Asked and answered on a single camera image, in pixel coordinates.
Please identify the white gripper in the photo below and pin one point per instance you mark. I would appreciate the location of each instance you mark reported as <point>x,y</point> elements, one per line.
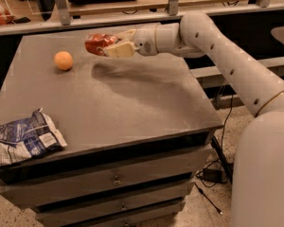
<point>146,41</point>

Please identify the red coke can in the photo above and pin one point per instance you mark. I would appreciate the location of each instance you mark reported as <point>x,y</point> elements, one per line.
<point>95,43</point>

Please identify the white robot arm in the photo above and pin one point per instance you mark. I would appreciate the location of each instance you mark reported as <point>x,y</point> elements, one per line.
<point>258,177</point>

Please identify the orange fruit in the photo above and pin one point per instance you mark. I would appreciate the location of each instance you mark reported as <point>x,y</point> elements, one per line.
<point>63,60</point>

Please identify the grey drawer cabinet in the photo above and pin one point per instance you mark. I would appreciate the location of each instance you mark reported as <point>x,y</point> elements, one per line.
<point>136,130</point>

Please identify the blue white chip bag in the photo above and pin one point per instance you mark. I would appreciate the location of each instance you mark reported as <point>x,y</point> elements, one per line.
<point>28,138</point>

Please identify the black metal stand base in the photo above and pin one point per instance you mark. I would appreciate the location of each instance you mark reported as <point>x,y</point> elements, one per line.
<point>227,167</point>

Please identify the black power adapter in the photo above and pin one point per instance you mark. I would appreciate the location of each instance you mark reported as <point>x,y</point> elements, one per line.
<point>212,175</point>

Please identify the metal railing frame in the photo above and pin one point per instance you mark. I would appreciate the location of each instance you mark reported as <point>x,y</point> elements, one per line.
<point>66,15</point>

